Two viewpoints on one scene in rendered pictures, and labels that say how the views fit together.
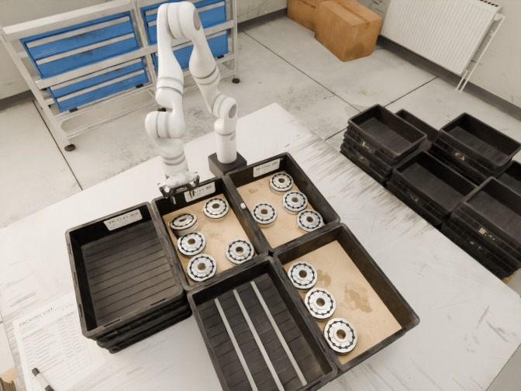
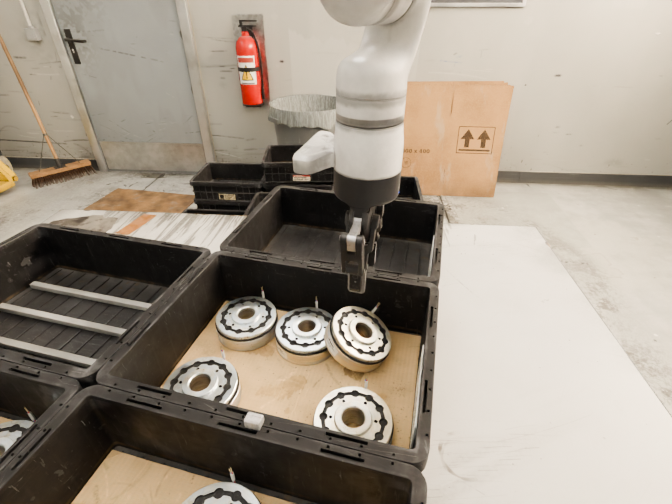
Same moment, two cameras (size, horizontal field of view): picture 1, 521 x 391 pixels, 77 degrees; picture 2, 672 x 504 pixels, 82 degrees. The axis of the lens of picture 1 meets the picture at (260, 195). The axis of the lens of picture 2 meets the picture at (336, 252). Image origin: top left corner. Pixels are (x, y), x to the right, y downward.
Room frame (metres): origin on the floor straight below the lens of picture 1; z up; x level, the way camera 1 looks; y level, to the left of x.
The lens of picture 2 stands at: (0.94, -0.05, 1.31)
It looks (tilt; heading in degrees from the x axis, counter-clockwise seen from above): 33 degrees down; 134
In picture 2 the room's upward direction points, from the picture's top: straight up
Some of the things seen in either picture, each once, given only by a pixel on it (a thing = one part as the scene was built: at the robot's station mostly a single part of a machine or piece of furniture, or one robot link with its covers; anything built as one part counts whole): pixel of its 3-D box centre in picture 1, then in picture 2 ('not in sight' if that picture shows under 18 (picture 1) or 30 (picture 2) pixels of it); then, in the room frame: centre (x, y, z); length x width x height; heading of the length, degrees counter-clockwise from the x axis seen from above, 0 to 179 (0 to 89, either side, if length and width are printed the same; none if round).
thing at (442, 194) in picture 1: (422, 195); not in sight; (1.30, -1.03, 0.31); 0.40 x 0.30 x 0.34; 39
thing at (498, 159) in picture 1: (462, 162); not in sight; (1.55, -1.33, 0.37); 0.40 x 0.30 x 0.45; 40
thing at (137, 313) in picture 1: (122, 261); (341, 228); (0.47, 0.45, 0.92); 0.40 x 0.30 x 0.02; 29
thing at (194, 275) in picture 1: (201, 267); (246, 316); (0.49, 0.19, 0.86); 0.10 x 0.10 x 0.01
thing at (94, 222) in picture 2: not in sight; (75, 227); (-0.38, 0.14, 0.71); 0.22 x 0.19 x 0.01; 39
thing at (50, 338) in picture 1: (54, 344); not in sight; (0.26, 0.68, 0.70); 0.33 x 0.23 x 0.01; 39
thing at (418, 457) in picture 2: (207, 226); (290, 331); (0.62, 0.19, 0.92); 0.40 x 0.30 x 0.02; 29
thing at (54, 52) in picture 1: (94, 63); not in sight; (2.17, 1.25, 0.60); 0.72 x 0.03 x 0.56; 129
